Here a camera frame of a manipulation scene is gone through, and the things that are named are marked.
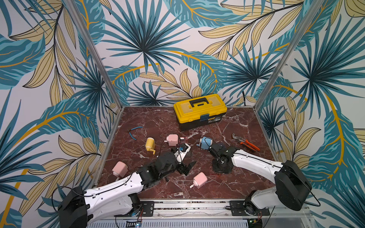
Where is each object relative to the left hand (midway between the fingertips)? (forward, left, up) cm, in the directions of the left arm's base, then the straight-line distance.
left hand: (188, 158), depth 74 cm
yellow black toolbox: (+34, -7, 0) cm, 34 cm away
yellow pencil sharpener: (+14, +24, -13) cm, 31 cm away
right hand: (0, -18, -14) cm, 23 cm away
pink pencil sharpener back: (+18, +10, -11) cm, 23 cm away
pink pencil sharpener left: (-3, +38, -10) cm, 40 cm away
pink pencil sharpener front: (-8, -6, -10) cm, 14 cm away
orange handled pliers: (+19, -41, -16) cm, 48 cm away
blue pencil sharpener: (+16, -11, -12) cm, 23 cm away
